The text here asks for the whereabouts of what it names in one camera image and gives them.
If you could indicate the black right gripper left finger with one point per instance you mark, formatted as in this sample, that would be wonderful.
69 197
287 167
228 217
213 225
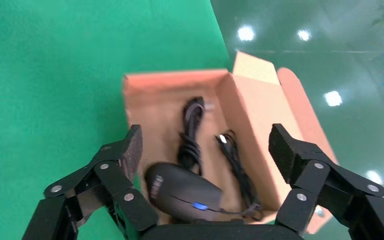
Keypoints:
130 155

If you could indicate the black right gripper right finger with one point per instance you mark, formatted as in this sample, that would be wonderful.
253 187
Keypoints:
284 155

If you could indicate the open cardboard box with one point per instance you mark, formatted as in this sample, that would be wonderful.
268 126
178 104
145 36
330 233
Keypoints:
258 109

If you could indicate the green tablecloth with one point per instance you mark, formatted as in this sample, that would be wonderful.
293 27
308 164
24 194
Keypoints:
46 66

